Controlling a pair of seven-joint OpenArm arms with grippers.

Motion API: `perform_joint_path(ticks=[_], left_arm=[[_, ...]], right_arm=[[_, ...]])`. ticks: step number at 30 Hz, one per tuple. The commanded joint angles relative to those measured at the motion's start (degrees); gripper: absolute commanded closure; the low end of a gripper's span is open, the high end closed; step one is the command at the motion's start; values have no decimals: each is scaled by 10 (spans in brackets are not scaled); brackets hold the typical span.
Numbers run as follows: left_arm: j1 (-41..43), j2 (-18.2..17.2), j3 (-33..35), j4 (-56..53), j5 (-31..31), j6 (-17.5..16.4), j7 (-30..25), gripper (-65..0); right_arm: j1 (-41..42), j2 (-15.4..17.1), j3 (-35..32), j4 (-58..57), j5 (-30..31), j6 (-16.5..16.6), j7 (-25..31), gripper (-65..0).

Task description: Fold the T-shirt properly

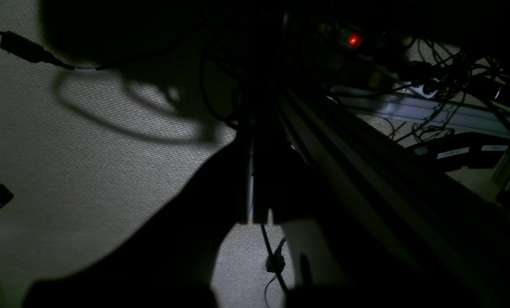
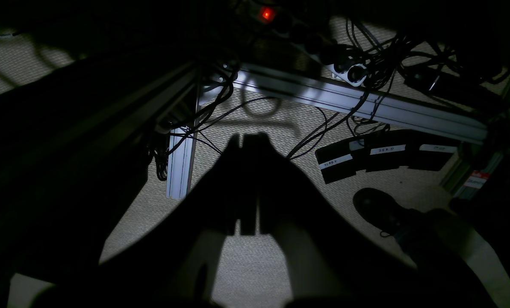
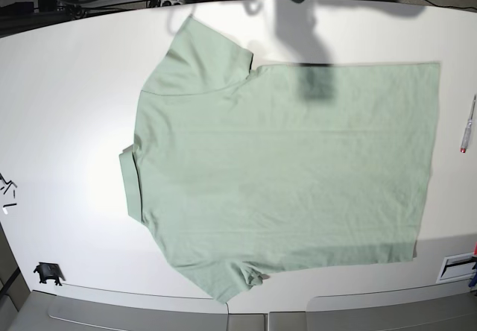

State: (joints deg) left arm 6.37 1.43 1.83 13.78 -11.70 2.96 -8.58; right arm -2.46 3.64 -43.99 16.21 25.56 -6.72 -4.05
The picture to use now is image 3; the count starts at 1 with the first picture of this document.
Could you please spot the light green T-shirt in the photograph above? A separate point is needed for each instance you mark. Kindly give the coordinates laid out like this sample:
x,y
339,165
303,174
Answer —
x,y
240,172

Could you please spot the black clamp bracket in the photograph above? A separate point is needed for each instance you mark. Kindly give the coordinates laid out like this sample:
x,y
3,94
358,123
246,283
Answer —
x,y
49,271

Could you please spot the white power strip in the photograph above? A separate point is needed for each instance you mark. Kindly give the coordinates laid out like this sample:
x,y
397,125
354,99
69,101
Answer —
x,y
168,3

